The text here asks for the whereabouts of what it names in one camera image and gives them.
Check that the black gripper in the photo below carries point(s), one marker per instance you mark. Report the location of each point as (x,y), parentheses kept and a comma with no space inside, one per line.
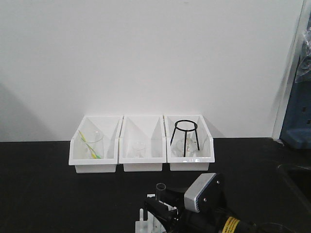
(209,222)

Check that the clear glass test tube front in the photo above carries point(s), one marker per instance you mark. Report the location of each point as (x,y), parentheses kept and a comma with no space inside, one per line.
(160,191)

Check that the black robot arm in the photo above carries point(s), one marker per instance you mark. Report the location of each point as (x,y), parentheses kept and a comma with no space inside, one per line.
(258,204)

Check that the white test tube rack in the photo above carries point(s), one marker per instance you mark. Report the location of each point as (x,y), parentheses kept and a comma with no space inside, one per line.
(147,223)

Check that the glass flask in right bin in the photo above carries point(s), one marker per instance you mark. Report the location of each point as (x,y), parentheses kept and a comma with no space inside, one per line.
(185,148)

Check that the right white plastic bin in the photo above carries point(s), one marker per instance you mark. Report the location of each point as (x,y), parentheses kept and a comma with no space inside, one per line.
(202,158)

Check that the white plastic bin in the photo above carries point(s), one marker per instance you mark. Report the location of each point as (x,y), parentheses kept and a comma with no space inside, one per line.
(202,158)
(110,126)
(150,131)

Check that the small glass beaker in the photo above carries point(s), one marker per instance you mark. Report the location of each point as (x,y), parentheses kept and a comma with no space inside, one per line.
(138,149)

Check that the middle white plastic bin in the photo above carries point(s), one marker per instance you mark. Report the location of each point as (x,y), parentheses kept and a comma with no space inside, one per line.
(150,131)

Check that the yellow green stirring rod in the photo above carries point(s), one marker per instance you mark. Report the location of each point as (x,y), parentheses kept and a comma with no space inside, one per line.
(93,153)

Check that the left white plastic bin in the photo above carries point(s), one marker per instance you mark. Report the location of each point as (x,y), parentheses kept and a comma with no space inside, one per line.
(110,126)

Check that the large glass beaker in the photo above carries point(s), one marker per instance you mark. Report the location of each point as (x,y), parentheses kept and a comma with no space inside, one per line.
(95,140)

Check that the black sink basin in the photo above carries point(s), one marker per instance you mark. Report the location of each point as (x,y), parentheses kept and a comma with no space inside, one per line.
(298,179)

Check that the grey blue drying pegboard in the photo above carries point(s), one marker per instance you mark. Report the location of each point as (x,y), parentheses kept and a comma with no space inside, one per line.
(296,128)

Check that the clear plastic bag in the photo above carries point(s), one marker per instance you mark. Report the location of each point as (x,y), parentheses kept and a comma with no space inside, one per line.
(303,73)

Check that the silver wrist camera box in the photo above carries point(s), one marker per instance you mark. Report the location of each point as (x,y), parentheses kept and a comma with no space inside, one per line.
(203,194)

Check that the black wire tripod stand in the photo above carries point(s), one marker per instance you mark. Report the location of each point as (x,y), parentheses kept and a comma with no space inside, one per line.
(188,128)

